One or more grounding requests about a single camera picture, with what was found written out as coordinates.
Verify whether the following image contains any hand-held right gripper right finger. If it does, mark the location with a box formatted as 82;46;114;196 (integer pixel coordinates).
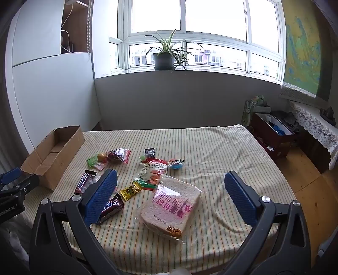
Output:
224;170;312;275

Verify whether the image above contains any sliced bread bag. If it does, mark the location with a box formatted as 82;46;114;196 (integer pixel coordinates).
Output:
136;175;205;244

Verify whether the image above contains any white cabinet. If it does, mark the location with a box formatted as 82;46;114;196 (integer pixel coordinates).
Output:
5;0;102;155

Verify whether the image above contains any blue egg candy packet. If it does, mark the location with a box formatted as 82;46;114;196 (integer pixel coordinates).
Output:
168;159;185;170

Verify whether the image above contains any potted spider plant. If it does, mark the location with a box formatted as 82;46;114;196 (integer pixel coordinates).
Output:
144;29;205;72

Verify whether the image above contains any dark figurine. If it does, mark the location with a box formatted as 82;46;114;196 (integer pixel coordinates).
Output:
319;106;336;123

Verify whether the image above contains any striped yellow tablecloth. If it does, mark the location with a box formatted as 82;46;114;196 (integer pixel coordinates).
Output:
21;124;297;274

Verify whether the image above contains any yellow candy packet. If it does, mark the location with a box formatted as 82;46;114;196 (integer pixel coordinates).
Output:
119;181;143;201

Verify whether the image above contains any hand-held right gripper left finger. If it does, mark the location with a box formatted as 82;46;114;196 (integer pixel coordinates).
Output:
29;169;124;275

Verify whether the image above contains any white framed window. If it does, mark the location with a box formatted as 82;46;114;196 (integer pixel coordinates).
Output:
109;0;287;85

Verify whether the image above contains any brown chocolate bar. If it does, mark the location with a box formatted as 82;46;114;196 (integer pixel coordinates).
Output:
95;193;124;225
75;170;102;195

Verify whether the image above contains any dark red wooden crate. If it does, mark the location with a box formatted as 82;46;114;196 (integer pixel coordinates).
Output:
249;111;296;160

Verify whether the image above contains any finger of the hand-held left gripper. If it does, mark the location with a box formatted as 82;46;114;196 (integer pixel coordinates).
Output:
0;167;23;186
0;175;40;201

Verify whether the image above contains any landscape wall poster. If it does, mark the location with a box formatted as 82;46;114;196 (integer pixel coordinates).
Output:
282;0;321;96

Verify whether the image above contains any white lace cloth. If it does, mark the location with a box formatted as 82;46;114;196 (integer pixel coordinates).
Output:
280;82;338;171

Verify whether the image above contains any brown cardboard box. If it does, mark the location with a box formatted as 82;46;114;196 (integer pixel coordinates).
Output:
20;125;85;191

